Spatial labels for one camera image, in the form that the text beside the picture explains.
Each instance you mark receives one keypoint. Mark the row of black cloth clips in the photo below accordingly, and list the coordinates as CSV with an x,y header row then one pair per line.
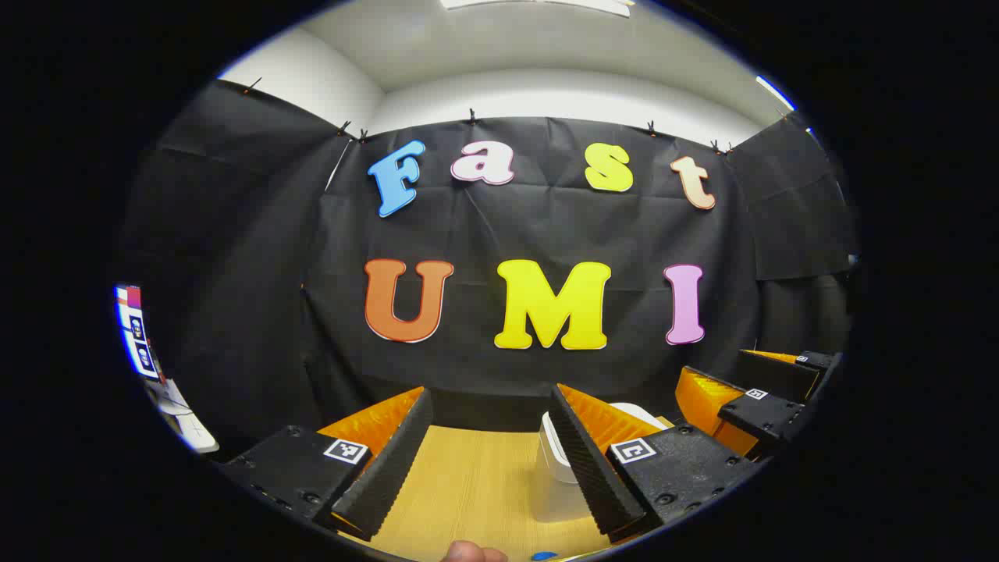
x,y
471,119

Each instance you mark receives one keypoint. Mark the black backdrop cloth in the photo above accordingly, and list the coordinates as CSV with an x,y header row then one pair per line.
x,y
507,226

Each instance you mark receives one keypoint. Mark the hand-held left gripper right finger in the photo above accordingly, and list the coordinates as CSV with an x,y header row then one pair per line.
x,y
593,460

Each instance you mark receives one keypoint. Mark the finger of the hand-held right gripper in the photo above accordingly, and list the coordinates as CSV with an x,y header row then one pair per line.
x,y
776,375
761,414

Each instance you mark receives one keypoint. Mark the ceiling light panel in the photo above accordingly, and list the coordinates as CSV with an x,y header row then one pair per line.
x,y
538,5

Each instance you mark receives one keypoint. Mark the computer monitor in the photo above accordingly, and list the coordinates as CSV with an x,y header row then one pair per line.
x,y
134,332

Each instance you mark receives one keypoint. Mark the wooden desktop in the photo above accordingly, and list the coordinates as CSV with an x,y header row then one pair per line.
x,y
468,484

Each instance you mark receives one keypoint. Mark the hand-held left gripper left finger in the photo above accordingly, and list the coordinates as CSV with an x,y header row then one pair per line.
x,y
390,460

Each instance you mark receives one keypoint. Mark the white desktop garbage bin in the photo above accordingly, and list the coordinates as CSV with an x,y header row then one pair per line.
x,y
552,468

